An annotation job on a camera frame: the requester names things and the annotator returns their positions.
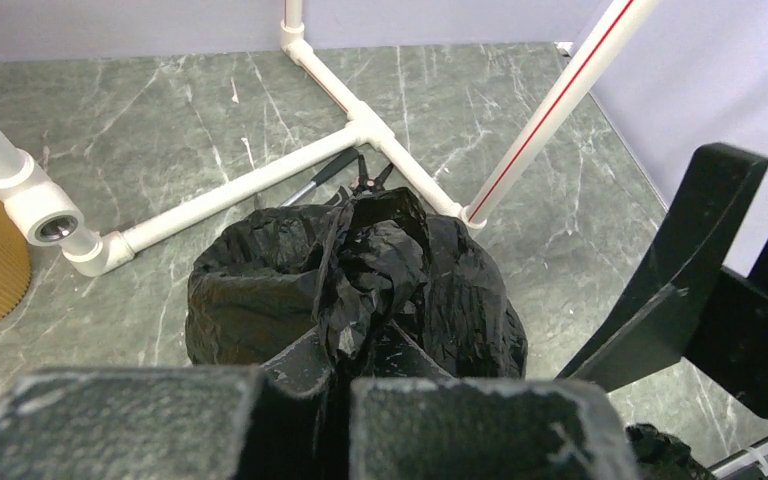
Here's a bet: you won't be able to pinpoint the white PVC pipe frame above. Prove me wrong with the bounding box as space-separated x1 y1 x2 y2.
0 0 656 277

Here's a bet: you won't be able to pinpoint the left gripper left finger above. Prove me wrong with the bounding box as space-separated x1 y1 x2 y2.
0 332 333 479

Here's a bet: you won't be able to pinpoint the black trash bag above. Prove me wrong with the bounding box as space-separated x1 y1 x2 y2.
184 188 528 378

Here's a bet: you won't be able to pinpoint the black handled pliers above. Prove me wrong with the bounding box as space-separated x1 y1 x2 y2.
279 146 397 208

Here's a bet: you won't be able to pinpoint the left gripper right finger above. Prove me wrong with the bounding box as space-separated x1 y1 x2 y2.
349 324 639 479

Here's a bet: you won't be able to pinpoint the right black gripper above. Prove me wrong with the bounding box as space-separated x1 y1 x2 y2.
559 142 768 418

